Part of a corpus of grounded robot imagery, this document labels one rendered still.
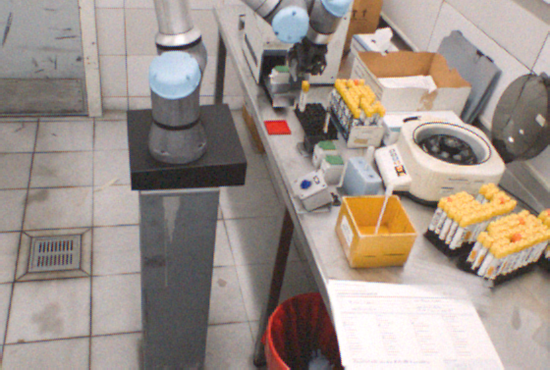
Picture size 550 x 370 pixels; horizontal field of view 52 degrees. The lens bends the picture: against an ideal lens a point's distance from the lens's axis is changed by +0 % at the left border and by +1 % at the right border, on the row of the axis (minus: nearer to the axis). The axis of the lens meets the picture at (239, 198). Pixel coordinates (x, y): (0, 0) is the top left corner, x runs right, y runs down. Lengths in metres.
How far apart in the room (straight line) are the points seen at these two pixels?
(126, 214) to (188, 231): 1.19
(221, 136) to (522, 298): 0.80
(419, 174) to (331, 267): 0.36
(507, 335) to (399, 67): 1.01
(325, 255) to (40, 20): 2.22
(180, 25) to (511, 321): 0.98
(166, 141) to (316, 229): 0.42
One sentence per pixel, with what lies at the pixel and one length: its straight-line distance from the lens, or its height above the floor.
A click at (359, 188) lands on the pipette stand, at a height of 0.94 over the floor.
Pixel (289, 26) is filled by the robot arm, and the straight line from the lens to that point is 1.22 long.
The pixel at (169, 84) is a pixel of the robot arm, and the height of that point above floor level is 1.15.
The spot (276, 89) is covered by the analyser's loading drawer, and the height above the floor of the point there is 0.92.
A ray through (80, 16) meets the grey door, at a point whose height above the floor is 0.59.
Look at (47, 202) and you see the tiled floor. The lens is 2.78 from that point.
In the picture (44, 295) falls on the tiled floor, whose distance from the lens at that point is 2.37.
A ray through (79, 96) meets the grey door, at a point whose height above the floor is 0.13.
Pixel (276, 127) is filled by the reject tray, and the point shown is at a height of 0.88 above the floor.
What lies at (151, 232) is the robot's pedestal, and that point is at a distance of 1.49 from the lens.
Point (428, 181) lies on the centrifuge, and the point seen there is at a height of 0.95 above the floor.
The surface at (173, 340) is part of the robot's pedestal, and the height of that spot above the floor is 0.27.
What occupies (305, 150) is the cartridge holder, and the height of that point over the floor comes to 0.89.
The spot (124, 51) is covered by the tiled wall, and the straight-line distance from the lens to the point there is 3.25.
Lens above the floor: 1.76
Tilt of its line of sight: 39 degrees down
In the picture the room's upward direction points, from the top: 7 degrees clockwise
